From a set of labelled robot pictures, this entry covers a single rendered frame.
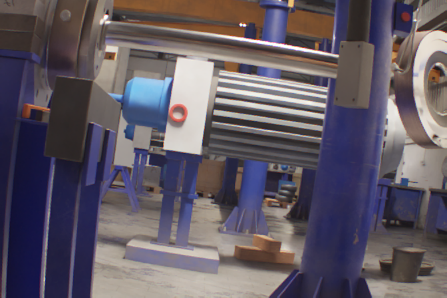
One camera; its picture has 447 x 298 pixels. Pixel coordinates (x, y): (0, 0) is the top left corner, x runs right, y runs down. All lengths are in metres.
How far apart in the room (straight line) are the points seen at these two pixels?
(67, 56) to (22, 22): 0.24
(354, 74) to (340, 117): 2.30
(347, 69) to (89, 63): 0.88
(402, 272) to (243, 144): 1.70
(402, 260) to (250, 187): 3.46
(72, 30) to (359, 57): 0.89
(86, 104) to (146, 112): 4.47
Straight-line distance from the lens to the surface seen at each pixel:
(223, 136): 5.66
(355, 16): 1.48
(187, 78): 5.65
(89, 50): 2.11
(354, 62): 1.47
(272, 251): 6.59
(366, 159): 3.75
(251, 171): 9.20
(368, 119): 3.76
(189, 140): 5.62
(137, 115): 5.81
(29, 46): 1.90
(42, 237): 2.56
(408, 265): 6.21
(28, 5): 1.93
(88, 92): 1.32
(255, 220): 9.17
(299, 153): 5.77
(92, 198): 1.82
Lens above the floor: 0.76
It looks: 2 degrees up
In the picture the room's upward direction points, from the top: 8 degrees clockwise
